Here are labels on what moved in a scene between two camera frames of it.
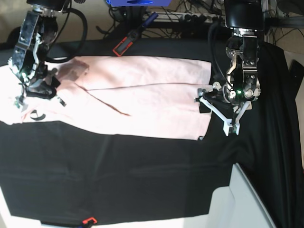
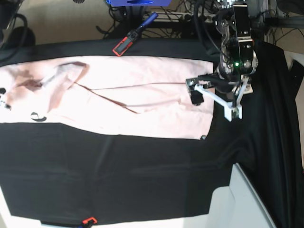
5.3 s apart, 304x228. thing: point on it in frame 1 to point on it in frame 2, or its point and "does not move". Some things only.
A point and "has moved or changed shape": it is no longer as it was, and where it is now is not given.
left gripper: [43, 85] to [3, 99]
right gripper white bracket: [227, 124] to [230, 108]
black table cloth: [54, 171] does not move
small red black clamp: [90, 221] does not move
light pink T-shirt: [141, 97] has moved or changed shape
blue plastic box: [138, 3] does not move
